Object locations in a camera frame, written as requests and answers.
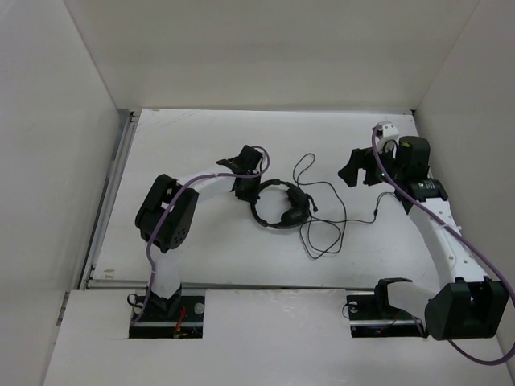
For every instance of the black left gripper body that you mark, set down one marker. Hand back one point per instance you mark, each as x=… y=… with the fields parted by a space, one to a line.
x=251 y=191

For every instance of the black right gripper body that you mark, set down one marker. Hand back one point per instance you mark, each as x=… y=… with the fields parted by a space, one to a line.
x=394 y=170

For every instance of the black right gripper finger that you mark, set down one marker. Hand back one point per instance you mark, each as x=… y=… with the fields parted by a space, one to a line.
x=349 y=173
x=372 y=171

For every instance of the black over-ear headphones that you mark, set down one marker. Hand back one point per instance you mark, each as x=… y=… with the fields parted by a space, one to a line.
x=282 y=205

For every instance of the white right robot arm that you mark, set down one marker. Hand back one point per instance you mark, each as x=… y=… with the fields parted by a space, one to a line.
x=469 y=304

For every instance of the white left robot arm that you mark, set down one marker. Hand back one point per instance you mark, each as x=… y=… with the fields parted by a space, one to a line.
x=165 y=218

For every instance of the white front cover board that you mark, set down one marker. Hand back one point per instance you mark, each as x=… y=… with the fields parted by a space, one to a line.
x=251 y=337

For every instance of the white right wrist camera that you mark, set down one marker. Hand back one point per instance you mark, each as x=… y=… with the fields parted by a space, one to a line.
x=385 y=136

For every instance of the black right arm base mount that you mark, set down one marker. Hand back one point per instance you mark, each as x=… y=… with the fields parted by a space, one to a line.
x=366 y=320

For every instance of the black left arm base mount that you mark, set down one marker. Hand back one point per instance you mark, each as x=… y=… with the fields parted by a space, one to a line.
x=185 y=321

